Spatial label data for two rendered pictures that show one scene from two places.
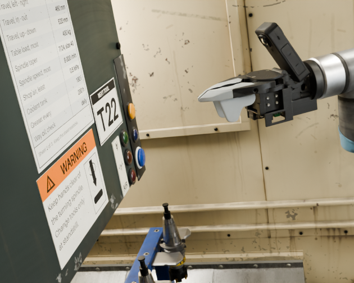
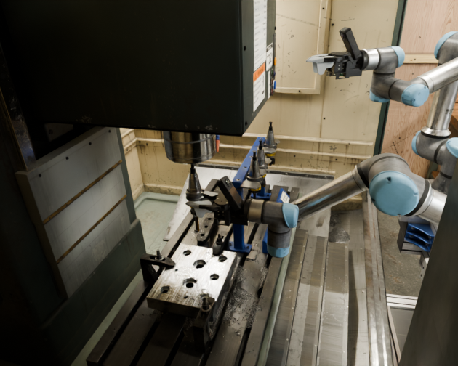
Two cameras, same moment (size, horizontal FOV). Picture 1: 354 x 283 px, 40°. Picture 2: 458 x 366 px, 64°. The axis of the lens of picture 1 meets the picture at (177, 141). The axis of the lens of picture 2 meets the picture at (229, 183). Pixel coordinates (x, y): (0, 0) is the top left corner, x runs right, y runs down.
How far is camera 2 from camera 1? 0.57 m
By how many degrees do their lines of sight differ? 9
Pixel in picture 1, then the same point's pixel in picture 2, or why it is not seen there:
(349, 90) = (379, 68)
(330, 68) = (372, 54)
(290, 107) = (349, 71)
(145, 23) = not seen: hidden behind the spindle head
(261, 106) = (335, 68)
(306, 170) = (346, 123)
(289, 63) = (352, 49)
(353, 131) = (376, 89)
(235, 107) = (323, 67)
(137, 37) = not seen: hidden behind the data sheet
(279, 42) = (350, 38)
